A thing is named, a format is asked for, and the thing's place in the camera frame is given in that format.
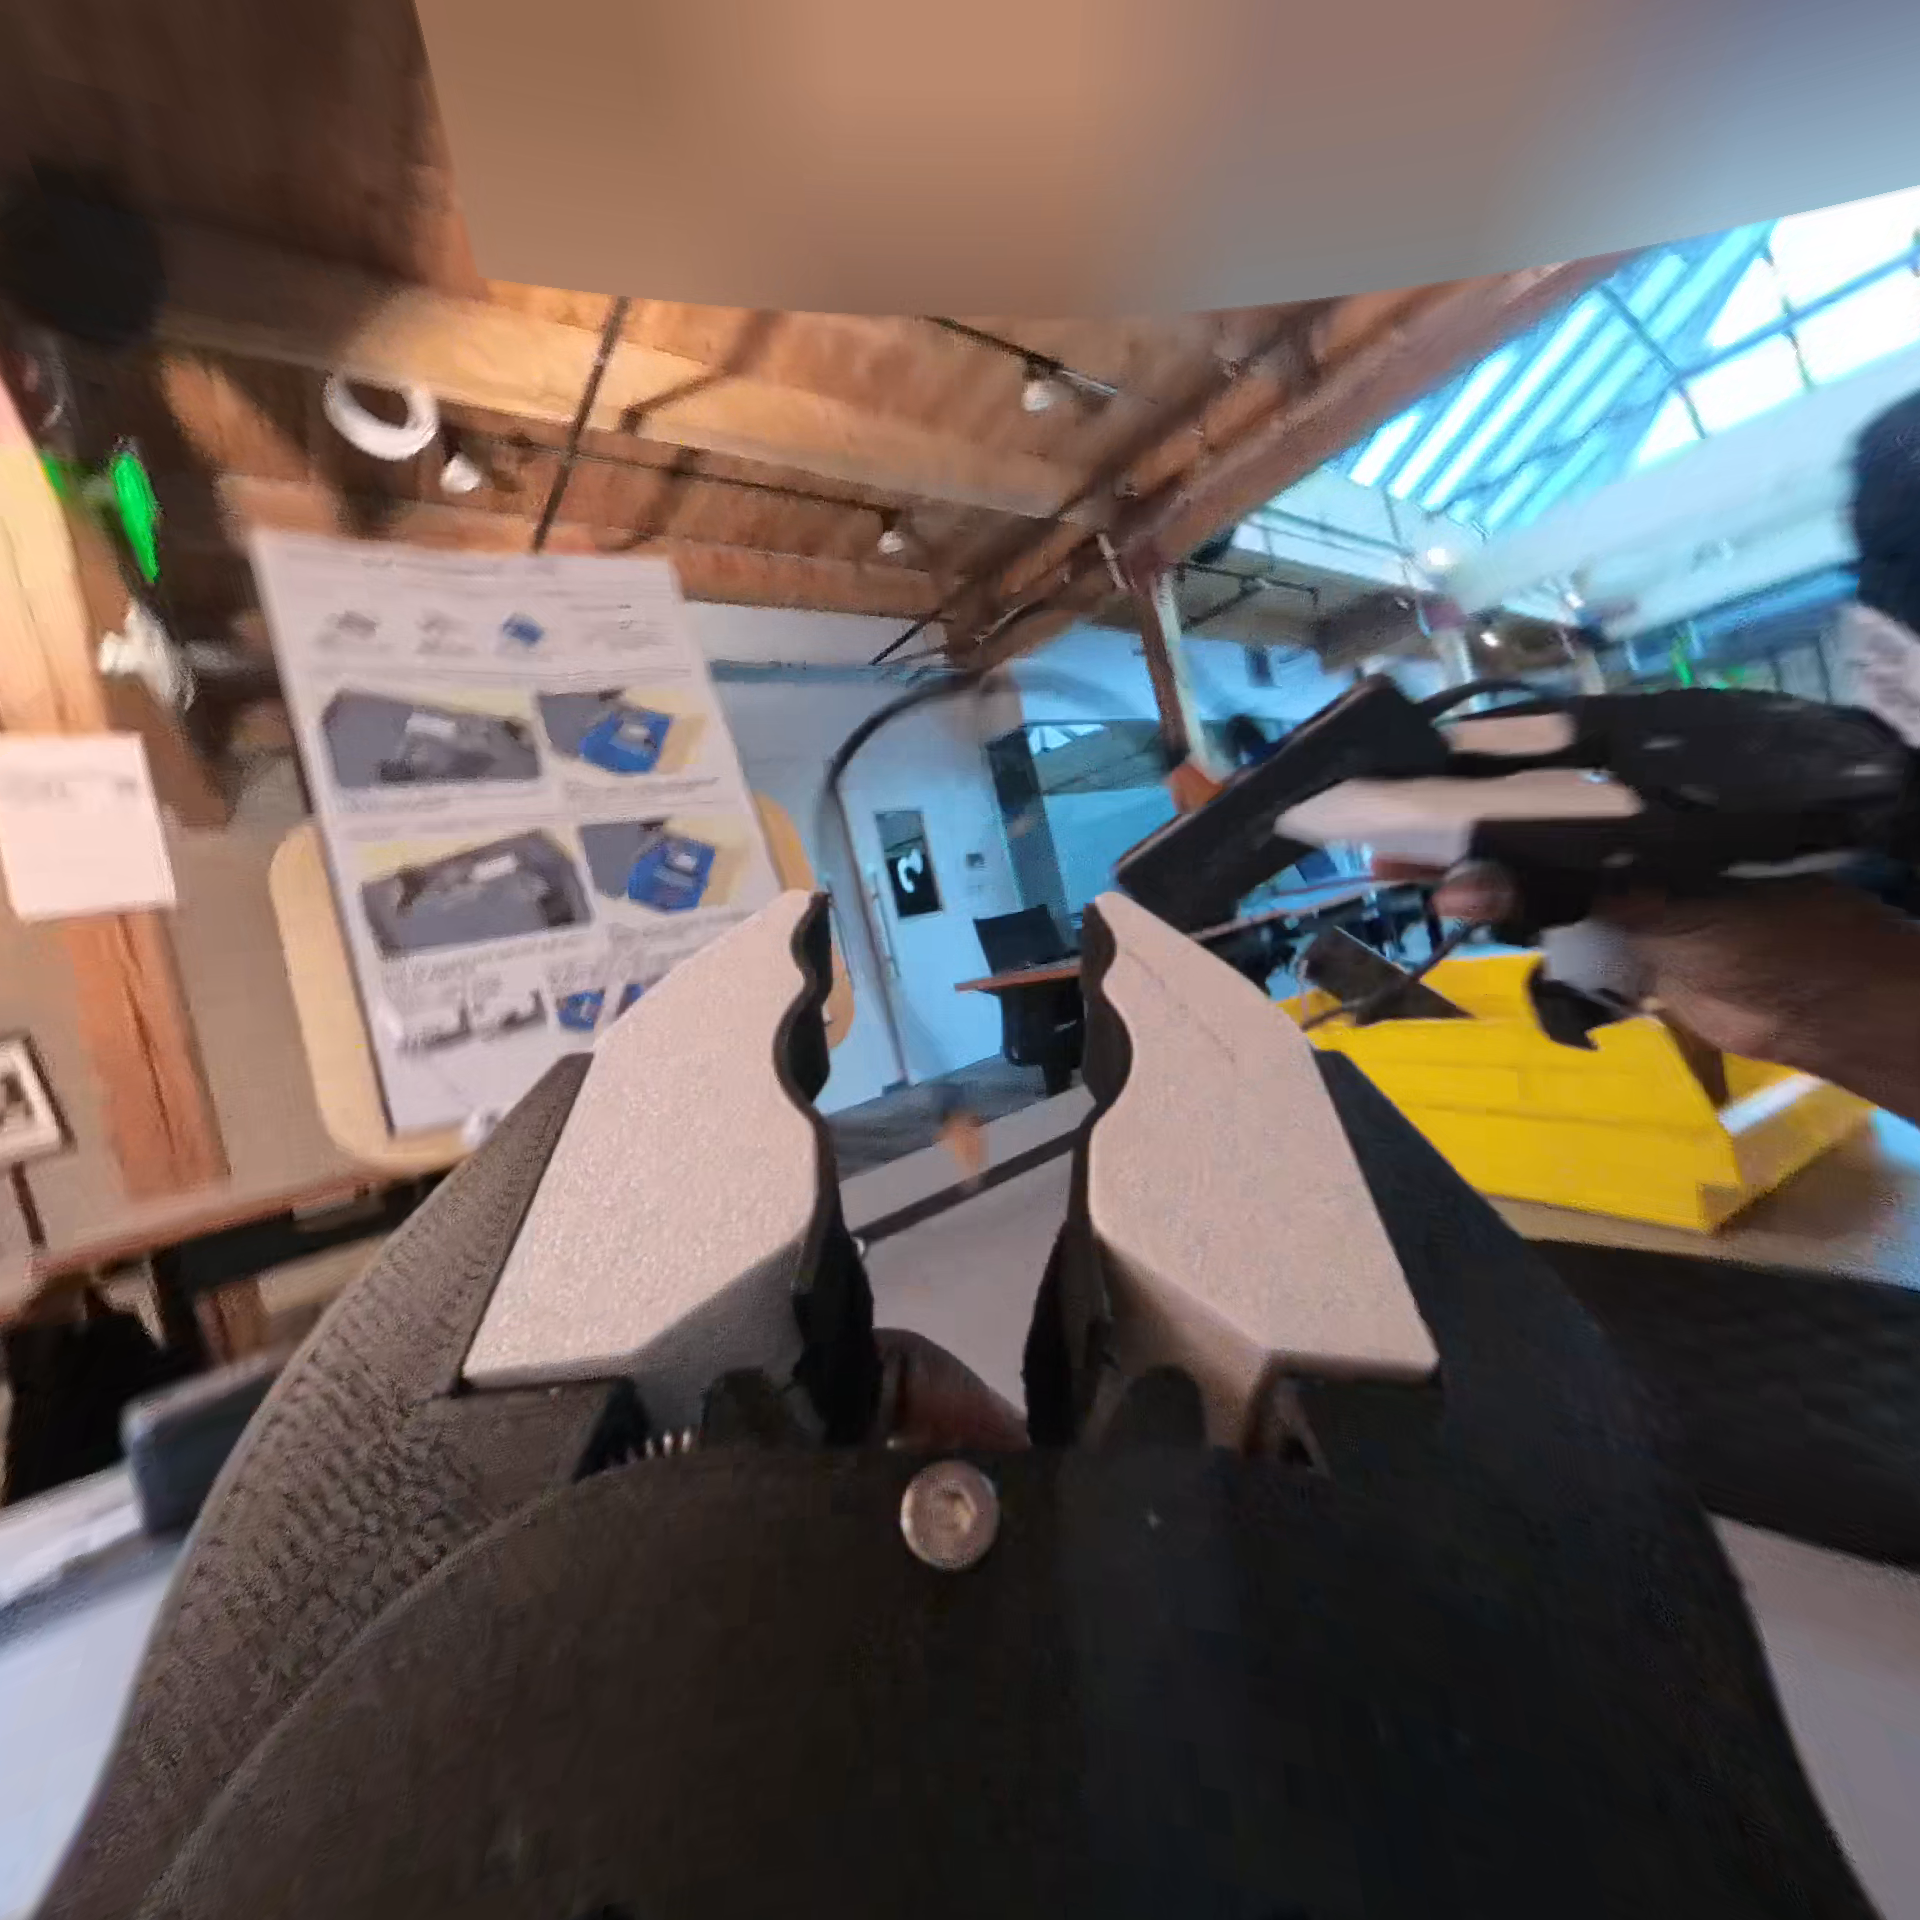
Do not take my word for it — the black door sign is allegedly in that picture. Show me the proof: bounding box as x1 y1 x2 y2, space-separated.
874 810 944 919

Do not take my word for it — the person's left hand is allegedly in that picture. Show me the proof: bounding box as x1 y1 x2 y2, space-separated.
883 1332 1032 1445

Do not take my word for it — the wooden desk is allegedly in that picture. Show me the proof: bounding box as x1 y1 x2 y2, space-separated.
0 1161 469 1321

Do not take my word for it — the rounded wooden poster board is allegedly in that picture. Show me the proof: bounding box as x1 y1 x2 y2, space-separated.
267 793 858 1172

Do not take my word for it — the yellow plastic bin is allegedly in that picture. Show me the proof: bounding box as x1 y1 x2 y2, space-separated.
1283 948 1878 1235

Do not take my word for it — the black office chair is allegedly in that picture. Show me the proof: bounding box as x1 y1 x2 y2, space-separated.
974 903 1086 1093

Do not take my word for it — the person's right hand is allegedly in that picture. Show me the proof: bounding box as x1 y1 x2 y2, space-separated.
1432 861 1848 1051

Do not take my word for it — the white cable coil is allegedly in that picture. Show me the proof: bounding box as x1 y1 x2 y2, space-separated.
323 374 442 462

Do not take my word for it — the white paper note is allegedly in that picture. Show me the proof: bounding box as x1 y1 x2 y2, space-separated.
0 732 181 919

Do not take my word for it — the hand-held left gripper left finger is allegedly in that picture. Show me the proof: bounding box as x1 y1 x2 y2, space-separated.
462 892 883 1439

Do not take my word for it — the black white tag marker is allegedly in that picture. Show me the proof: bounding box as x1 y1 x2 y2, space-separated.
0 1034 74 1170

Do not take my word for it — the instruction poster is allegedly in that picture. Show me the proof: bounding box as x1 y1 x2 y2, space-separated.
247 528 783 1138

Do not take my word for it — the green exit sign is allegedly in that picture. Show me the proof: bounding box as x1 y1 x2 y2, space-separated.
105 446 164 584

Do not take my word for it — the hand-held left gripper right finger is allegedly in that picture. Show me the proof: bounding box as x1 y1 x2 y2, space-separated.
1025 894 1443 1445

